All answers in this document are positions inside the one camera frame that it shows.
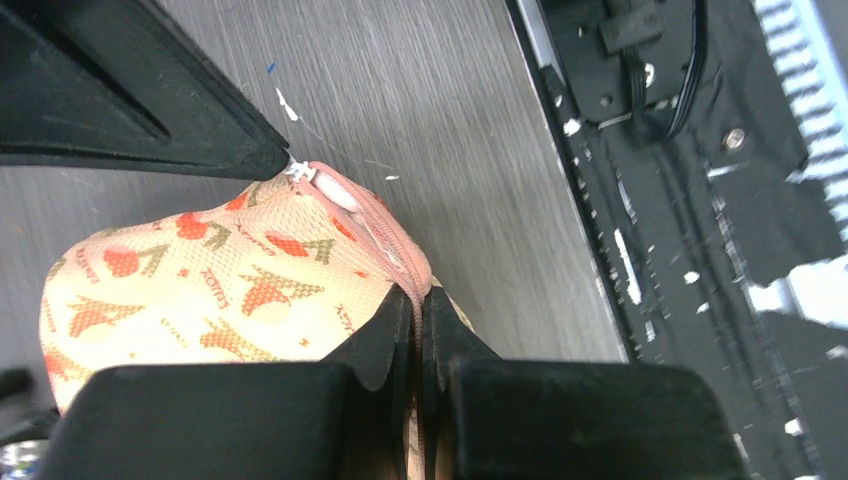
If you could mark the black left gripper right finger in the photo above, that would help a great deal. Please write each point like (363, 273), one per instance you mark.
(486, 417)

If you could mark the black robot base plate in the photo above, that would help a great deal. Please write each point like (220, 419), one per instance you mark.
(706, 146)

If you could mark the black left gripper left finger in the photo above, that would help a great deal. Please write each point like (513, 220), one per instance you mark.
(341, 417)

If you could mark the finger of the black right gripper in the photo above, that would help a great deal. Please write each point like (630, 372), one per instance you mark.
(119, 85)

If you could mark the floral mesh laundry bag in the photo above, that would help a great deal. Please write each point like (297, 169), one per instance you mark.
(285, 271)

